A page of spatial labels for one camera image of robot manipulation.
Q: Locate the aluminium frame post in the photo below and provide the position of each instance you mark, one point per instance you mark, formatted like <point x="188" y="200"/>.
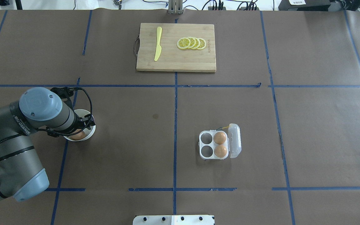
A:
<point x="175" y="7"/>

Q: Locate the wooden cutting board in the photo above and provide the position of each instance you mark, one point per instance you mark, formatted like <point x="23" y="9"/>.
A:
<point x="173" y="59"/>

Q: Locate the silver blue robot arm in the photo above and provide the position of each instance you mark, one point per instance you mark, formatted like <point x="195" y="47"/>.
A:
<point x="22" y="175"/>

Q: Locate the white bowl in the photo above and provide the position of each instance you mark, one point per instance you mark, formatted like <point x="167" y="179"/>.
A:
<point x="88" y="132"/>

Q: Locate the clear plastic egg box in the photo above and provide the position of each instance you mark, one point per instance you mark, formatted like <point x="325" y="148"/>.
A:
<point x="233" y="144"/>

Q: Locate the brown egg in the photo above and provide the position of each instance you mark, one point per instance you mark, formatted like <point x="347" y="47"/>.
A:
<point x="79" y="136"/>
<point x="220" y="137"/>
<point x="220" y="151"/>

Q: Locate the lemon slice front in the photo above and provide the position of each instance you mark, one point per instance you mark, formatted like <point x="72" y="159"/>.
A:
<point x="183" y="43"/>

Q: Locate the yellow plastic knife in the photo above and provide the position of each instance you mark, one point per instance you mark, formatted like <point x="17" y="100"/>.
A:
<point x="158" y="49"/>

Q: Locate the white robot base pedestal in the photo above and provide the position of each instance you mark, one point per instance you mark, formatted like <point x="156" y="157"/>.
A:
<point x="174" y="220"/>

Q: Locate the lemon slice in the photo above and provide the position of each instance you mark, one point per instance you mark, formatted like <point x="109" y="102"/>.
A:
<point x="196" y="43"/>
<point x="202" y="44"/>
<point x="191" y="42"/>
<point x="183" y="43"/>

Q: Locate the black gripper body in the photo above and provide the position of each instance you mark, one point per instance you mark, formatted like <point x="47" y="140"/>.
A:
<point x="79" y="122"/>

